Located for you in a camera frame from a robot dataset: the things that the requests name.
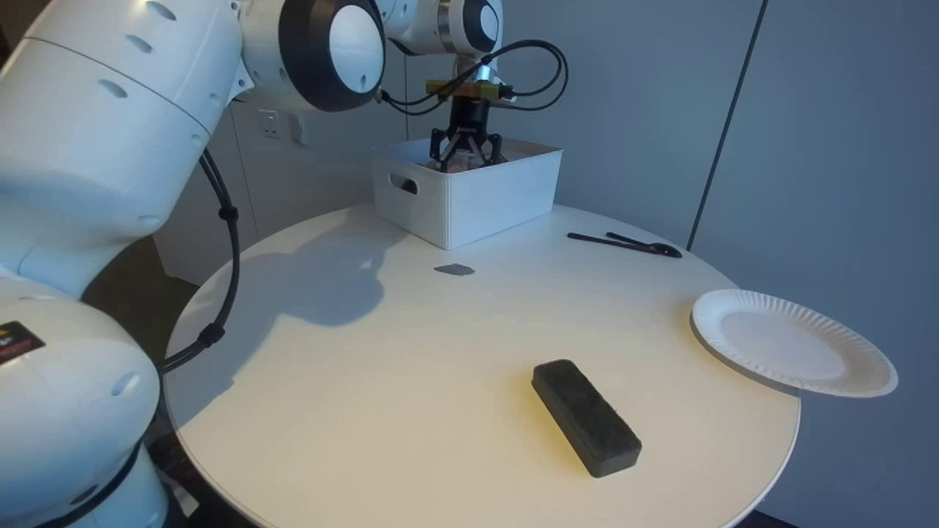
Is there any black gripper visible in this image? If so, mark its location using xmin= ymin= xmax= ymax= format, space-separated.
xmin=429 ymin=95 xmax=507 ymax=176

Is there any white plastic basket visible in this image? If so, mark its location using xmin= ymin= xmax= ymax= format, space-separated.
xmin=371 ymin=136 xmax=566 ymax=252

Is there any black pen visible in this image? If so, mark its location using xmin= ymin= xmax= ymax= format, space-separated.
xmin=564 ymin=229 xmax=651 ymax=255
xmin=603 ymin=229 xmax=686 ymax=262

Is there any black rectangular block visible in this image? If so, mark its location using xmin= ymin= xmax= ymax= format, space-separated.
xmin=529 ymin=358 xmax=645 ymax=482

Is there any white paper plate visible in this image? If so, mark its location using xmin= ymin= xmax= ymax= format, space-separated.
xmin=689 ymin=286 xmax=900 ymax=402

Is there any yellow wrist camera mount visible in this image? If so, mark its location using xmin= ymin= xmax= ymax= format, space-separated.
xmin=422 ymin=81 xmax=517 ymax=107

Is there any white wall socket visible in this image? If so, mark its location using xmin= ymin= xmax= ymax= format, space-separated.
xmin=252 ymin=103 xmax=308 ymax=154

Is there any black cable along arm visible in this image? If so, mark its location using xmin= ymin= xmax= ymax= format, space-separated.
xmin=158 ymin=40 xmax=572 ymax=377

